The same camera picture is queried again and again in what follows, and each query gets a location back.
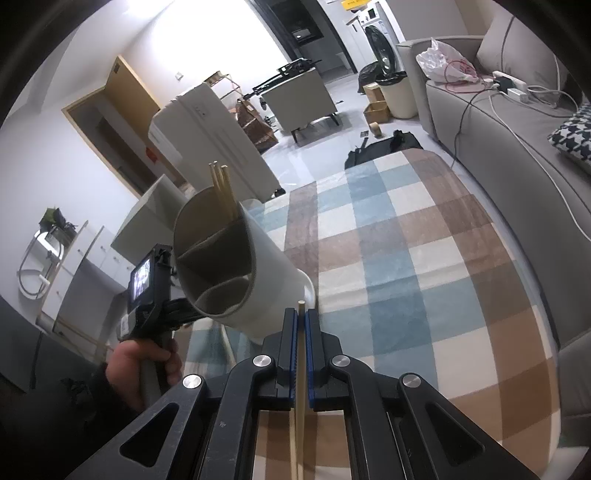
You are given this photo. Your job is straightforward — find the white cable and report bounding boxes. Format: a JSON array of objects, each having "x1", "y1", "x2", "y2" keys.
[{"x1": 488, "y1": 90, "x2": 591, "y2": 243}]

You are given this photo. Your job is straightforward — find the white power strip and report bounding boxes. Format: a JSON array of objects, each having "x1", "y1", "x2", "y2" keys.
[{"x1": 492, "y1": 69, "x2": 530, "y2": 93}]

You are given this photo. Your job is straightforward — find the black garbage bag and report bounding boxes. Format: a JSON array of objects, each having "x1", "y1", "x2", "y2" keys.
[{"x1": 357, "y1": 62, "x2": 385, "y2": 96}]

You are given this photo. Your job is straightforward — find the person's left forearm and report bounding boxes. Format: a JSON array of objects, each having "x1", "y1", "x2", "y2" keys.
[{"x1": 85, "y1": 362, "x2": 148, "y2": 444}]

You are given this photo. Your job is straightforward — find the checkered blue brown tablecloth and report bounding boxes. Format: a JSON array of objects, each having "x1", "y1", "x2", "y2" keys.
[{"x1": 185, "y1": 150, "x2": 561, "y2": 480}]

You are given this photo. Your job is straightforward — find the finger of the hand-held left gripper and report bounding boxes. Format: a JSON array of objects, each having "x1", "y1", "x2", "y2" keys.
[{"x1": 168, "y1": 298, "x2": 201, "y2": 328}]

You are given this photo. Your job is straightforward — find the pale bamboo chopstick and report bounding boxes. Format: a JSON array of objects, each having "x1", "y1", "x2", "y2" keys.
[
  {"x1": 222, "y1": 163, "x2": 239, "y2": 219},
  {"x1": 291, "y1": 300, "x2": 306, "y2": 480},
  {"x1": 209, "y1": 161, "x2": 232, "y2": 221},
  {"x1": 214, "y1": 161, "x2": 235, "y2": 220}
]

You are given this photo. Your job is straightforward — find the white red plastic bag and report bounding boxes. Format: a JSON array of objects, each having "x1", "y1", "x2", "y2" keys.
[{"x1": 416, "y1": 39, "x2": 481, "y2": 85}]

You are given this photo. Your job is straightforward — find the white grey-lined cutlery holder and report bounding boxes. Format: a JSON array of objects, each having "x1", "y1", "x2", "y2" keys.
[{"x1": 173, "y1": 187, "x2": 315, "y2": 344}]

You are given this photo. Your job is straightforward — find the beige trash bin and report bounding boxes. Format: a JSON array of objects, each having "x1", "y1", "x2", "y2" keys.
[{"x1": 376, "y1": 71, "x2": 419, "y2": 119}]

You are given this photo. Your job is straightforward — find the white knobbed cabinet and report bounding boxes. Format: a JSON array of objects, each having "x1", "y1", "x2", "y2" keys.
[{"x1": 37, "y1": 225, "x2": 131, "y2": 334}]

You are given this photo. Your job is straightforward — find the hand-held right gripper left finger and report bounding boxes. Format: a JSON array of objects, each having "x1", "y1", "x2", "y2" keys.
[{"x1": 65, "y1": 307, "x2": 297, "y2": 480}]

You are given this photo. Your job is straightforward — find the gold wire cart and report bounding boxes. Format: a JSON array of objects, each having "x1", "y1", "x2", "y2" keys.
[{"x1": 203, "y1": 71, "x2": 243, "y2": 101}]

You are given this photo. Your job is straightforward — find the round white hoop mirror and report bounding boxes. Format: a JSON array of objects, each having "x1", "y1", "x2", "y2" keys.
[{"x1": 17, "y1": 226, "x2": 66, "y2": 302}]

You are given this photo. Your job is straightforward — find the grey sofa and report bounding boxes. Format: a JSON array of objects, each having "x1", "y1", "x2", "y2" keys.
[{"x1": 396, "y1": 9, "x2": 591, "y2": 455}]

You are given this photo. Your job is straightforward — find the small green plant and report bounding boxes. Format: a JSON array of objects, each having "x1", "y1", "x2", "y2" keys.
[{"x1": 39, "y1": 208, "x2": 77, "y2": 241}]

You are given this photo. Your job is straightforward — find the person's left hand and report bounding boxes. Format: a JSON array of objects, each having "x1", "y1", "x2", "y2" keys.
[{"x1": 106, "y1": 339, "x2": 184, "y2": 412}]

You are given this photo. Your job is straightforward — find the black floor bag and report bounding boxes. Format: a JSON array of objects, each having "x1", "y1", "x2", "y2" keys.
[{"x1": 344, "y1": 131, "x2": 424, "y2": 169}]

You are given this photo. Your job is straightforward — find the grey cabinet with legs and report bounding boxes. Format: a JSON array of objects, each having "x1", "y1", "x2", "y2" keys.
[{"x1": 265, "y1": 67, "x2": 341, "y2": 147}]

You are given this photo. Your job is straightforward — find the houndstooth throw pillow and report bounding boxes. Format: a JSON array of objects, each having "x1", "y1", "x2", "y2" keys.
[{"x1": 547, "y1": 102, "x2": 591, "y2": 172}]

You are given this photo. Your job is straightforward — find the grey sofa cushion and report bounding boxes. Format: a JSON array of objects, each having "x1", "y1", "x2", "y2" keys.
[{"x1": 475, "y1": 9, "x2": 570, "y2": 93}]

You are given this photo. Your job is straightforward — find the black cable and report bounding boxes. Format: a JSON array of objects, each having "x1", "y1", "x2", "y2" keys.
[{"x1": 452, "y1": 88, "x2": 502, "y2": 160}]

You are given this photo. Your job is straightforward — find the small white carton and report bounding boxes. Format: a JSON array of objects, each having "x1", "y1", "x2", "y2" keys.
[{"x1": 111, "y1": 175, "x2": 186, "y2": 265}]

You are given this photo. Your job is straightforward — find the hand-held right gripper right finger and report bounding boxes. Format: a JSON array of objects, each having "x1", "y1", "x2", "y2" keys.
[{"x1": 305, "y1": 307, "x2": 542, "y2": 480}]

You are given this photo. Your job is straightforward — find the wooden door frame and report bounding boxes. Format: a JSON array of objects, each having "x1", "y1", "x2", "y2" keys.
[{"x1": 62, "y1": 55, "x2": 186, "y2": 200}]

